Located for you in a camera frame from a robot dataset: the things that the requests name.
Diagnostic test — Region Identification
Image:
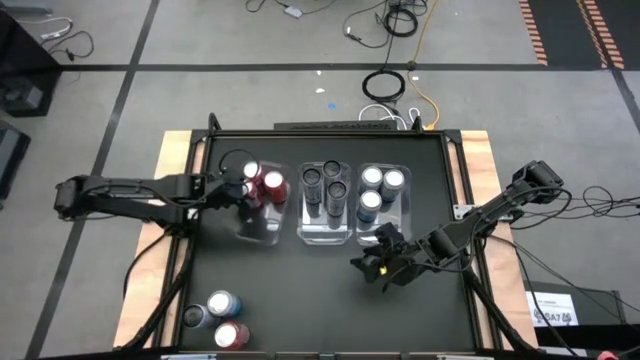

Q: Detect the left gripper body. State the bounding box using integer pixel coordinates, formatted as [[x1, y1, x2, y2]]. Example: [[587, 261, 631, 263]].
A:
[[208, 168, 250, 212]]

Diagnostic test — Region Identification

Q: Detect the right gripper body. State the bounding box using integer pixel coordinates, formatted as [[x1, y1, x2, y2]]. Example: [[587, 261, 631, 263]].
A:
[[378, 233, 445, 287]]

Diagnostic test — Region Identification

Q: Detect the clear plastic bin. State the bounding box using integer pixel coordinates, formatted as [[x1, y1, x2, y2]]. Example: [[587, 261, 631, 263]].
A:
[[356, 162, 413, 247], [235, 159, 292, 247], [297, 160, 353, 247]]

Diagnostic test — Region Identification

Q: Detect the white blue Spindrift can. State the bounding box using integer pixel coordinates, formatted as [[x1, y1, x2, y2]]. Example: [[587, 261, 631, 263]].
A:
[[356, 189, 384, 224], [359, 165, 385, 195], [381, 168, 406, 203], [206, 289, 243, 319]]

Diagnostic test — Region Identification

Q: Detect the white label sign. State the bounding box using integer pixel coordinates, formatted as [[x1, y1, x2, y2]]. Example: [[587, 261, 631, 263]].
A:
[[524, 291, 580, 328]]

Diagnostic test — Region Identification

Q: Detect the black box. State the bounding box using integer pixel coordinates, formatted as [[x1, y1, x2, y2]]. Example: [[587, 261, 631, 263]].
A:
[[524, 279, 629, 351]]

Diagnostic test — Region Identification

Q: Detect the black cabinet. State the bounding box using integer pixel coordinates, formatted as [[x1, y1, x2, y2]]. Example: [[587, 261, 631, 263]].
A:
[[0, 9, 64, 119]]

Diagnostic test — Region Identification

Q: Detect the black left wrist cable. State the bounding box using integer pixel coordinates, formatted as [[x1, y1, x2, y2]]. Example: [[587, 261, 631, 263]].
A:
[[218, 148, 261, 176]]

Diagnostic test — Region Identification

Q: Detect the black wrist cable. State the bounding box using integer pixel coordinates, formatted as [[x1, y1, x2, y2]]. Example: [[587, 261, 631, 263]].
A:
[[509, 184, 640, 236], [218, 148, 261, 176]]

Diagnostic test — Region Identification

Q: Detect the black aluminium table frame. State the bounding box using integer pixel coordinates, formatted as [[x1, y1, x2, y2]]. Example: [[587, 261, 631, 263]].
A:
[[122, 112, 536, 354]]

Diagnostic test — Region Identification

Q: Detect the white cable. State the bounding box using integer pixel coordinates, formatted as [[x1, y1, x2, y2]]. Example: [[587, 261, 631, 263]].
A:
[[17, 16, 75, 41], [357, 102, 422, 130]]

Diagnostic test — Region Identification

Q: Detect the black coiled cable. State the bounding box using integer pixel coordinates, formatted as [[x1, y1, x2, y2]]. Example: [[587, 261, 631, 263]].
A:
[[382, 5, 419, 38], [361, 68, 407, 104]]

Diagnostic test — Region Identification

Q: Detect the yellow cable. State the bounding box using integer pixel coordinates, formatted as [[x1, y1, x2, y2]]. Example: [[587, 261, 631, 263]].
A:
[[407, 0, 441, 131]]

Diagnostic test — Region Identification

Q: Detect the thin black cable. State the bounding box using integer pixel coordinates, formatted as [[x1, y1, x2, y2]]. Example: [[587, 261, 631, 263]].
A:
[[42, 29, 95, 62], [342, 0, 396, 50]]

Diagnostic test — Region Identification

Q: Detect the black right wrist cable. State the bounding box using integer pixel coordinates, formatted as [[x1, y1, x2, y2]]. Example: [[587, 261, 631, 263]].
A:
[[509, 184, 640, 236]]

